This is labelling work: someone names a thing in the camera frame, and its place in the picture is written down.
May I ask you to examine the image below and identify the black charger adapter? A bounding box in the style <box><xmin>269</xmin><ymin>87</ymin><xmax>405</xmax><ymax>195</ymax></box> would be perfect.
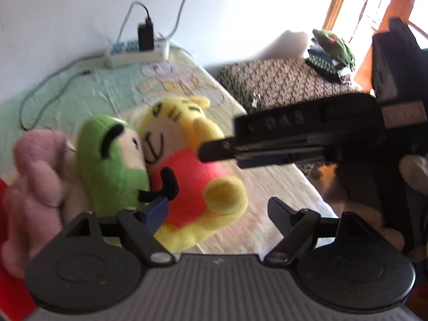
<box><xmin>138</xmin><ymin>22</ymin><xmax>155</xmax><ymax>51</ymax></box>

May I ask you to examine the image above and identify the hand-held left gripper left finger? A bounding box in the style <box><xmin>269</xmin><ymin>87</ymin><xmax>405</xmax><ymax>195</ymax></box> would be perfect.
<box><xmin>62</xmin><ymin>197</ymin><xmax>177</xmax><ymax>265</ymax></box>

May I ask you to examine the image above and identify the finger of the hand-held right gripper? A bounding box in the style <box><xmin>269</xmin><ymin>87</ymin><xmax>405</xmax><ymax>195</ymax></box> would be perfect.
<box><xmin>236</xmin><ymin>155</ymin><xmax>323</xmax><ymax>170</ymax></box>
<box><xmin>197</xmin><ymin>136</ymin><xmax>325</xmax><ymax>163</ymax></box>

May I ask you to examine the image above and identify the green plush toy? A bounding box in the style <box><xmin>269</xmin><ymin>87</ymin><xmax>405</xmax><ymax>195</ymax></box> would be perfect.
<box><xmin>76</xmin><ymin>114</ymin><xmax>179</xmax><ymax>246</ymax></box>

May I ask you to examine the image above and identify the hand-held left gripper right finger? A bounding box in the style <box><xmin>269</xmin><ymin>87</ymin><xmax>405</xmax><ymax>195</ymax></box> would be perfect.
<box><xmin>263</xmin><ymin>197</ymin><xmax>386</xmax><ymax>265</ymax></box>

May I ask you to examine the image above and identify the pink plush toy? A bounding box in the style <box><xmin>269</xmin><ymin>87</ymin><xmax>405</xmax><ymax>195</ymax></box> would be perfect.
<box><xmin>2</xmin><ymin>129</ymin><xmax>84</xmax><ymax>278</ymax></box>

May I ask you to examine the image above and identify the pale green cartoon bed sheet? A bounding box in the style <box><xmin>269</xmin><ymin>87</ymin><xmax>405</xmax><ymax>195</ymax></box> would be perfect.
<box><xmin>0</xmin><ymin>38</ymin><xmax>338</xmax><ymax>255</ymax></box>

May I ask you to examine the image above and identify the black charger cable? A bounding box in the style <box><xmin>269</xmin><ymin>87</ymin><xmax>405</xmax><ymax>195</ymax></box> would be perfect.
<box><xmin>19</xmin><ymin>2</ymin><xmax>152</xmax><ymax>131</ymax></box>

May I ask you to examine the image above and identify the red cardboard box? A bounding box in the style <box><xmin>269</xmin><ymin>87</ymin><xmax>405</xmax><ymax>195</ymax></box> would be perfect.
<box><xmin>0</xmin><ymin>177</ymin><xmax>37</xmax><ymax>316</ymax></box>

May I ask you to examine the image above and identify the green folded clothes pile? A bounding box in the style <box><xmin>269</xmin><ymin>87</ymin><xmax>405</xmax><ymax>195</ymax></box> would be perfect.
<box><xmin>307</xmin><ymin>28</ymin><xmax>356</xmax><ymax>84</ymax></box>

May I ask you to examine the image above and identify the white power strip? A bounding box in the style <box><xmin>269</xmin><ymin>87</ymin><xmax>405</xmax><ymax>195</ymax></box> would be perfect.
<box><xmin>104</xmin><ymin>38</ymin><xmax>170</xmax><ymax>68</ymax></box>

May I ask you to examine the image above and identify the wooden window frame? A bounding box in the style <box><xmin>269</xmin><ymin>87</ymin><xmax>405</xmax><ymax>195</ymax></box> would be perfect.
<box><xmin>323</xmin><ymin>0</ymin><xmax>428</xmax><ymax>91</ymax></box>

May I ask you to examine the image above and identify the yellow tiger plush toy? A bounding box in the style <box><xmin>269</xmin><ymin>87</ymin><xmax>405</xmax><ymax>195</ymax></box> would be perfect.
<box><xmin>137</xmin><ymin>96</ymin><xmax>249</xmax><ymax>253</ymax></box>

